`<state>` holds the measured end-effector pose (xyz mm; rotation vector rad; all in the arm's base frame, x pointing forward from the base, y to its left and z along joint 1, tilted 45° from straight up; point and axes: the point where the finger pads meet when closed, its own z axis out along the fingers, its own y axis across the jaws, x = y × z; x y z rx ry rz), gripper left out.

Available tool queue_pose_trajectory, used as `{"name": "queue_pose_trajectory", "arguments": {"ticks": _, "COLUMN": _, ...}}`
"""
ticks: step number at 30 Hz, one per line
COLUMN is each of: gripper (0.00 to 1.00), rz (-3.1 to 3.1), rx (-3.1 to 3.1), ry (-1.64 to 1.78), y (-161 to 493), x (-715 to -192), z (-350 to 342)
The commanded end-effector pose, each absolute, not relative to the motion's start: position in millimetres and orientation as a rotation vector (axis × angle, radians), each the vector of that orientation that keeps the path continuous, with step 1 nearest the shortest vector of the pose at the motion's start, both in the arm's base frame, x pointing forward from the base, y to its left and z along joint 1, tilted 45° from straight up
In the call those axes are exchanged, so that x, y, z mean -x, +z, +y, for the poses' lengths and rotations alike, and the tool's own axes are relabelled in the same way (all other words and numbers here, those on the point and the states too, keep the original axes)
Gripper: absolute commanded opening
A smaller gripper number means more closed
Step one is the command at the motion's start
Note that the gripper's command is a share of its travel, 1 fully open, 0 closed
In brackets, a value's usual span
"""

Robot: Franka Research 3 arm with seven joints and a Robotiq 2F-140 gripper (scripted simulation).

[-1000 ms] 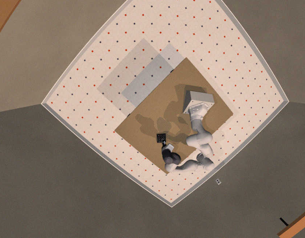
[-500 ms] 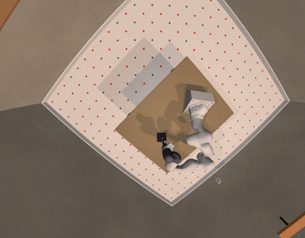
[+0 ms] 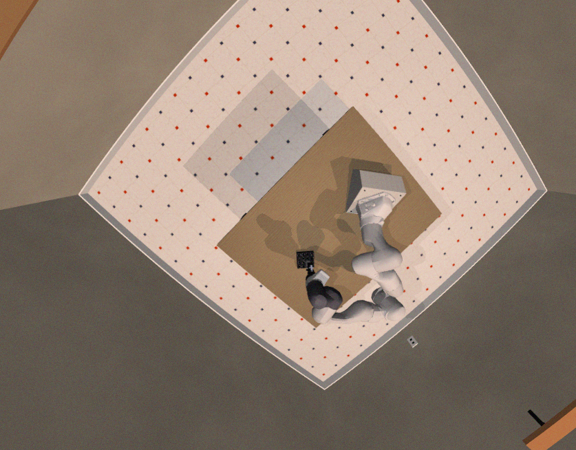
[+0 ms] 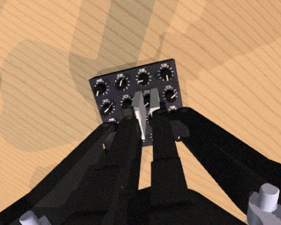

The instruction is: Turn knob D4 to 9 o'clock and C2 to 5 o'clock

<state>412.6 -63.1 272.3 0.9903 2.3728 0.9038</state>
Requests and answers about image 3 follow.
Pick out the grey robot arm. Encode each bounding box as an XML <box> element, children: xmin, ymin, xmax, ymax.
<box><xmin>306</xmin><ymin>192</ymin><xmax>406</xmax><ymax>324</ymax></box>

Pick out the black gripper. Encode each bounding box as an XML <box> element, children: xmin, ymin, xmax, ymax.
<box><xmin>306</xmin><ymin>261</ymin><xmax>315</xmax><ymax>280</ymax></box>

